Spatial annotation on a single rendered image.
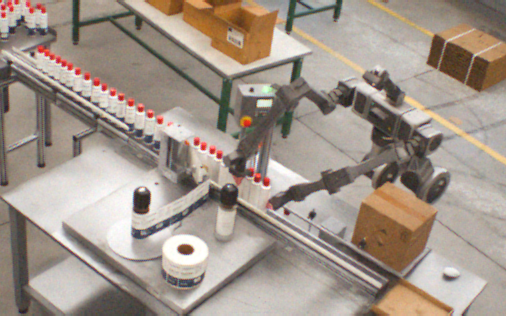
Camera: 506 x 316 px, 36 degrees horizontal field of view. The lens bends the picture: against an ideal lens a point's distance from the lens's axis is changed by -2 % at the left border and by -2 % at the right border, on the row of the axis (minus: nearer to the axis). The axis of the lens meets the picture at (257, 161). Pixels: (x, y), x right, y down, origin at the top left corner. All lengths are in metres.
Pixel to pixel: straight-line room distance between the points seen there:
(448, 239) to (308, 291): 2.09
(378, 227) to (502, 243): 2.06
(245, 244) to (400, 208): 0.76
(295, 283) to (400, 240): 0.54
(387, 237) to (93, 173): 1.57
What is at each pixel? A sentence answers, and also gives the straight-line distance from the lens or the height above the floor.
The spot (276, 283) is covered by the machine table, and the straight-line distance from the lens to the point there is 3.73.
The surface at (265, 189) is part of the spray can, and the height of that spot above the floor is 1.04.
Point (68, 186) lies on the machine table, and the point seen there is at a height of 0.83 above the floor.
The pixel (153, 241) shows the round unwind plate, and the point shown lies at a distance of 3.77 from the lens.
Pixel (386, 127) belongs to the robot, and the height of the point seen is 1.42.
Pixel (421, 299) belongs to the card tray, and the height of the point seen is 0.83.
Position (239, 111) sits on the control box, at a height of 1.37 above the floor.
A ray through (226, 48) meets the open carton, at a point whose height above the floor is 0.83.
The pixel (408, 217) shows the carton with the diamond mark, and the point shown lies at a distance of 3.83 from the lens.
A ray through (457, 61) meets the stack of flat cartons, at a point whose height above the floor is 0.17.
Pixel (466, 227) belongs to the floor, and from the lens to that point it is 5.81.
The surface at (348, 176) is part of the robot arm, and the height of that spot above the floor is 1.46.
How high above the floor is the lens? 3.39
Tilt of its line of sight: 35 degrees down
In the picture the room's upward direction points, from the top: 9 degrees clockwise
